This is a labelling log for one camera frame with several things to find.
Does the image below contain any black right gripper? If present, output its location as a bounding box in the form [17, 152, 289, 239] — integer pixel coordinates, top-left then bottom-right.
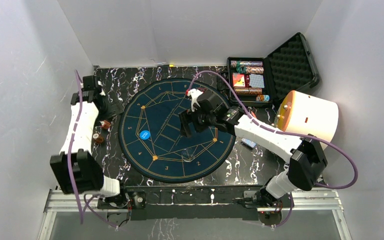
[179, 105, 216, 138]

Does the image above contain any red poker chip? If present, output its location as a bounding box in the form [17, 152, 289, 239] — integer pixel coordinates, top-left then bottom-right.
[100, 120, 111, 130]

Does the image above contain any blue small blind button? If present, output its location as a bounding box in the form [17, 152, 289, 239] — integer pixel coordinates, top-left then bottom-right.
[139, 130, 151, 140]

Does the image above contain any blue patterned card deck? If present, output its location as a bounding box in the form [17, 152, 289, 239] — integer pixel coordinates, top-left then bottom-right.
[241, 138, 257, 149]

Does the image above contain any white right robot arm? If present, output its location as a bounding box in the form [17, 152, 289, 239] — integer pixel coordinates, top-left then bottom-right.
[179, 88, 328, 207]

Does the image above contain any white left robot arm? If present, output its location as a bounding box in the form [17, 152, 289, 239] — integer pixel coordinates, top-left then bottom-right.
[50, 75, 130, 208]

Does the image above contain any clear plastic dealer button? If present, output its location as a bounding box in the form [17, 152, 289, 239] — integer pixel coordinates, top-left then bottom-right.
[181, 147, 196, 163]

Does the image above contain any round blue poker mat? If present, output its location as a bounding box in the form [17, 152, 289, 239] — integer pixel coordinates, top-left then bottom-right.
[117, 78, 236, 184]

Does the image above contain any poker chip row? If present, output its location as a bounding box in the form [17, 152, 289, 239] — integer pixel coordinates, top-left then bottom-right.
[230, 60, 263, 68]
[236, 66, 264, 75]
[234, 87, 263, 96]

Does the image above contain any red card deck box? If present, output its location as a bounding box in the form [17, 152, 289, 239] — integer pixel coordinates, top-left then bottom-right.
[232, 73, 246, 87]

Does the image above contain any top poker chip row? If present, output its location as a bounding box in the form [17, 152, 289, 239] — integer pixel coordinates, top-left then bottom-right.
[230, 60, 263, 68]

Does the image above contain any short poker chip stack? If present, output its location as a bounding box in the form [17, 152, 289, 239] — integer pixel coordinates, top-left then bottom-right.
[255, 94, 270, 102]

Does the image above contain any blue card deck in case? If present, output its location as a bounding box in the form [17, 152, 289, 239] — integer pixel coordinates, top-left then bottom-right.
[249, 74, 265, 89]

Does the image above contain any black foam-lined carrying case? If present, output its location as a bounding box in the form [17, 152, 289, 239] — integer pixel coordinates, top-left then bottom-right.
[221, 32, 321, 108]

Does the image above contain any white cylindrical drum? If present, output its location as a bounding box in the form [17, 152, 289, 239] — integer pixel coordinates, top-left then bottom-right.
[272, 90, 339, 143]

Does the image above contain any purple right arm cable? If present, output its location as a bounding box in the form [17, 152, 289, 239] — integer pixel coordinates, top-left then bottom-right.
[188, 70, 359, 229]

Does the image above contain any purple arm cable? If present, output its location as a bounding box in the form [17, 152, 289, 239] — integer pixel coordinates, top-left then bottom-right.
[66, 69, 120, 229]
[188, 70, 359, 229]

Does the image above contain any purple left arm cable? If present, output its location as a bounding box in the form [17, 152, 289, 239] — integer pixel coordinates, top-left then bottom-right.
[66, 69, 120, 229]

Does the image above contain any aluminium mounting rail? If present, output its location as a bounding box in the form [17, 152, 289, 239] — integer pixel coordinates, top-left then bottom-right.
[36, 188, 353, 240]

